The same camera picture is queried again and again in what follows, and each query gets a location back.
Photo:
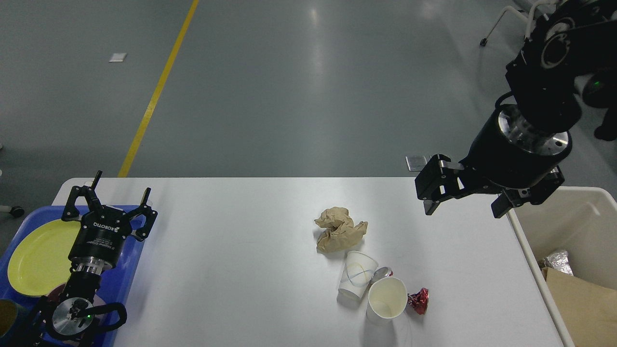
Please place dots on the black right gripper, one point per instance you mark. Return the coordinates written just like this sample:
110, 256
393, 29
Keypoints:
507, 152

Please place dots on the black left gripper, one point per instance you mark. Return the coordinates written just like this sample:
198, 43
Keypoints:
100, 238

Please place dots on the yellow plastic plate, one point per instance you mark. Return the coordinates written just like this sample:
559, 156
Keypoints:
40, 262

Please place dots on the red foil wrapper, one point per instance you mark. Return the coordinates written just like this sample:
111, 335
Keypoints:
419, 302

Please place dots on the brown paper ball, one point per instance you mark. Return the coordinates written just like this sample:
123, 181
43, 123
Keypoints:
339, 230

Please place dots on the teal mug yellow inside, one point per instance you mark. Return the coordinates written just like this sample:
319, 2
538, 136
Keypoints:
12, 315

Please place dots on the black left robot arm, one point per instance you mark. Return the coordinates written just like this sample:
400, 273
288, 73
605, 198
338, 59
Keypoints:
72, 320

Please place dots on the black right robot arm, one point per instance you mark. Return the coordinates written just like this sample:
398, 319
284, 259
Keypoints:
567, 59

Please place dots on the silver floor socket plate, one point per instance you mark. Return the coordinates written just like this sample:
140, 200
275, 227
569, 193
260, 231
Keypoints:
416, 163

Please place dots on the black caster wheel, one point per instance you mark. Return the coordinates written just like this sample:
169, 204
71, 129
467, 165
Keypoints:
15, 211

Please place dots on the foil piece in bin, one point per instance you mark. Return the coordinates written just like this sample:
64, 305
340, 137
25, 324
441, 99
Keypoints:
558, 260

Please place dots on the beige plastic bin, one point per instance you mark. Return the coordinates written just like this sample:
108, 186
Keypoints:
581, 220

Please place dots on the white patterned paper cup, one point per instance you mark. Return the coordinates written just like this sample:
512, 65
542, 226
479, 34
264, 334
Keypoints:
357, 273

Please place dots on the white floor marker tile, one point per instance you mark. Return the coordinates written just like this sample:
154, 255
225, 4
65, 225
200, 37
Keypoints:
118, 57

